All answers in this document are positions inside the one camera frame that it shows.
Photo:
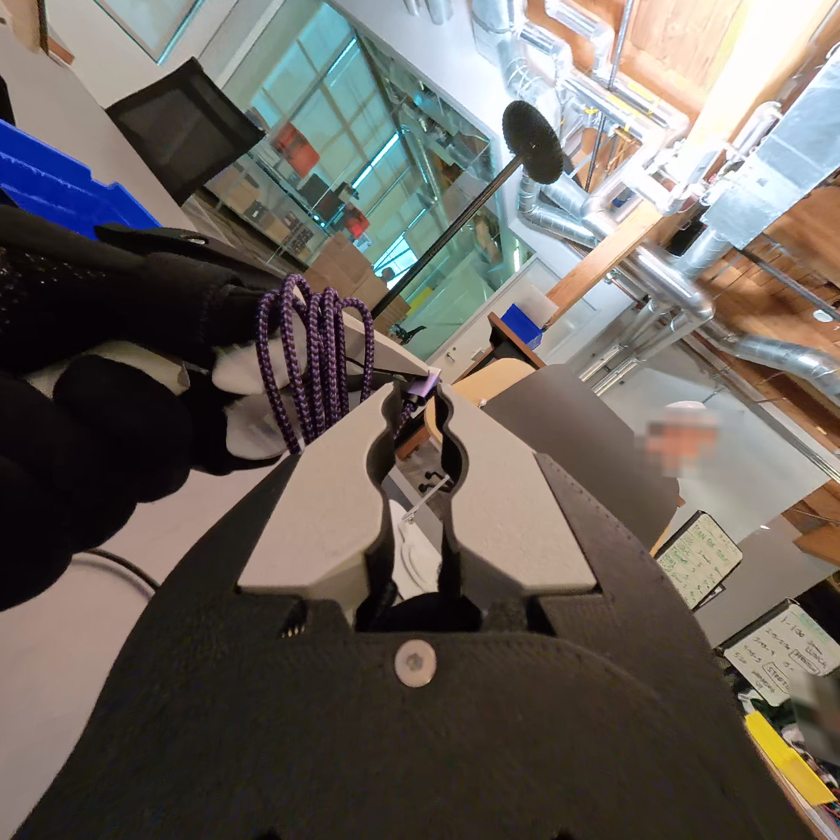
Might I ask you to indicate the blue plastic bin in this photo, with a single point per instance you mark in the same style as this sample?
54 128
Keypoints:
522 321
52 177

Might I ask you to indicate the person's left hand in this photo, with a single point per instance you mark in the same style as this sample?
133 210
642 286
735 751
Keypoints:
98 446

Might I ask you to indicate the silver ceiling duct pipes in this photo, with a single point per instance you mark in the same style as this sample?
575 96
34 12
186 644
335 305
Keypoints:
663 289

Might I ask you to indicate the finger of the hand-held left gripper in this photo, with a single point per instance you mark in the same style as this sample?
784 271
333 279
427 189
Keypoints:
394 358

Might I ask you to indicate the red printer enclosure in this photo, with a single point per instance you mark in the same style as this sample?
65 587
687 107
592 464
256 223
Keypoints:
358 222
296 145

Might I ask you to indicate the handwritten whiteboard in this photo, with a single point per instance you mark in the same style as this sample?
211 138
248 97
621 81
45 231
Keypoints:
781 649
699 558

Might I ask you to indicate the black mesh office chair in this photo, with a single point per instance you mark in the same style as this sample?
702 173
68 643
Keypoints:
184 131

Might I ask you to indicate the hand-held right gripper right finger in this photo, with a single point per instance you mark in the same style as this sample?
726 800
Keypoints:
518 525

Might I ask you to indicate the wooden board with dark panel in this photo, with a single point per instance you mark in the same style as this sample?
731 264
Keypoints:
577 446

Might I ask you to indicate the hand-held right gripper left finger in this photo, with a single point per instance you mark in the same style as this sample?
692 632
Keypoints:
315 518

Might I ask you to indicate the wooden desk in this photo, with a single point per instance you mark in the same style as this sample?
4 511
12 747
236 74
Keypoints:
508 341

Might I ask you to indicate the white tablet stand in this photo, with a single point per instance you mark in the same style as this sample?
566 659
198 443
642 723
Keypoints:
413 558

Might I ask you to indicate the yellow plastic bin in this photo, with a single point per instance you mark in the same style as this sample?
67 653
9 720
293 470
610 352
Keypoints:
787 761

